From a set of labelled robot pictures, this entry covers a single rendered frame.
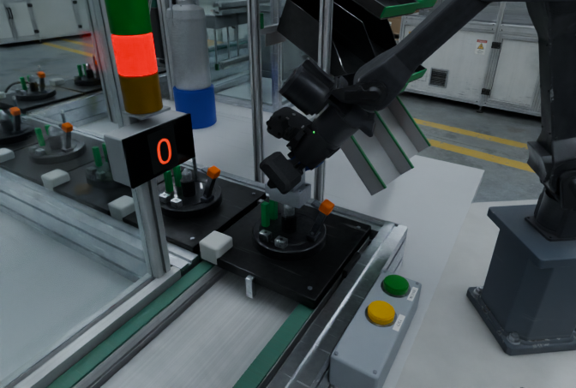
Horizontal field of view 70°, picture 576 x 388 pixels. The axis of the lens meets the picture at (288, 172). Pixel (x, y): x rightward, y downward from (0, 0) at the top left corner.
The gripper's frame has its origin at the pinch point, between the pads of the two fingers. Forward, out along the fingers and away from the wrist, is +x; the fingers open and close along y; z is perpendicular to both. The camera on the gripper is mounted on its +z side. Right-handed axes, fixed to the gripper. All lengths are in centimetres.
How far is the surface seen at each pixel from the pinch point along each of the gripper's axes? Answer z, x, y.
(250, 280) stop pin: -10.2, 10.4, 13.2
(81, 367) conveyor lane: -3.0, 18.8, 37.7
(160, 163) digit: 11.6, -0.1, 19.8
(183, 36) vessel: 63, 43, -55
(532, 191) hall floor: -112, 53, -248
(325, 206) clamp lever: -9.0, -2.2, 1.0
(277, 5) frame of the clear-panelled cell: 54, 24, -86
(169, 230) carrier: 6.4, 24.2, 10.5
